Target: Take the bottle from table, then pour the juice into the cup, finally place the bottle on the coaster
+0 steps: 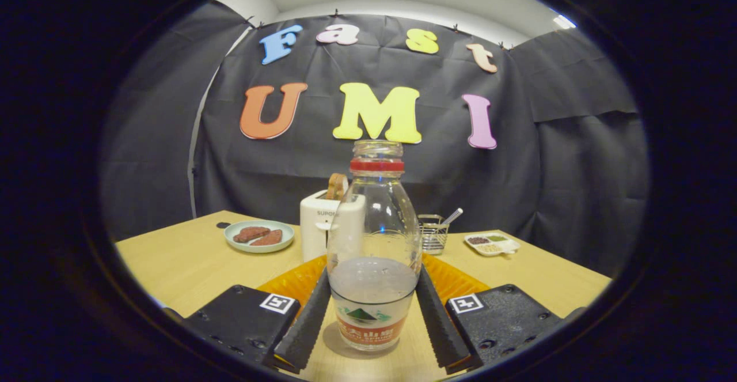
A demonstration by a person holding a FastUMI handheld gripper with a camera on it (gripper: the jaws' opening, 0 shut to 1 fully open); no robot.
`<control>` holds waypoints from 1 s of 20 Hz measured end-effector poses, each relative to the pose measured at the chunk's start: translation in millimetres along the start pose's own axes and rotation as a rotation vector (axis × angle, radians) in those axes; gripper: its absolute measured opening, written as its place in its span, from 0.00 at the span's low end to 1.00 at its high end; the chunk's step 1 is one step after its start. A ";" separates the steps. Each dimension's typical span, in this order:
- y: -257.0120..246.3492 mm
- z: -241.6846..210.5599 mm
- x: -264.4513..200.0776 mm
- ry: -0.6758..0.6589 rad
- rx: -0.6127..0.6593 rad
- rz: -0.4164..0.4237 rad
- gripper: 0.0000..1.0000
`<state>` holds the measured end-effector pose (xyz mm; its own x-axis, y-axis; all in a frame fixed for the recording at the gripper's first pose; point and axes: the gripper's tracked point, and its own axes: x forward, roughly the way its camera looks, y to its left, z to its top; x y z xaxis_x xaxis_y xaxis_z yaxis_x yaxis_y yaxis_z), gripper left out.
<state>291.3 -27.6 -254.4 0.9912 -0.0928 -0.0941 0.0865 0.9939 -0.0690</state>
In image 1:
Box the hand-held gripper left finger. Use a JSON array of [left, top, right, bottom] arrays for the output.
[[164, 254, 332, 372]]

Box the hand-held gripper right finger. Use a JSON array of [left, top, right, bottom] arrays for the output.
[[415, 253, 586, 375]]

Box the clear plastic juice bottle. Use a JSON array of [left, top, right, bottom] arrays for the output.
[[326, 139, 423, 352]]

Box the white divided seasoning tray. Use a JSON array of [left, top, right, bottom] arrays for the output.
[[464, 232, 521, 256]]

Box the brown meat slice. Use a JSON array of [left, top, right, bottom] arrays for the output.
[[250, 229, 283, 247], [233, 226, 271, 243]]

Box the white toaster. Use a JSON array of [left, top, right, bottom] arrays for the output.
[[299, 190, 366, 263]]

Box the pale green plate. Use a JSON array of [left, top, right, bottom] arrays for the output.
[[223, 220, 295, 254]]

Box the wooden table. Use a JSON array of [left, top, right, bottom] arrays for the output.
[[115, 210, 612, 380]]

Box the bread slice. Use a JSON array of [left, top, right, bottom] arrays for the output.
[[326, 173, 349, 201]]

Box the black backdrop cloth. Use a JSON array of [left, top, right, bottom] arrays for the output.
[[99, 0, 651, 280]]

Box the wire mesh utensil holder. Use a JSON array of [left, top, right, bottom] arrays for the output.
[[418, 214, 450, 255]]

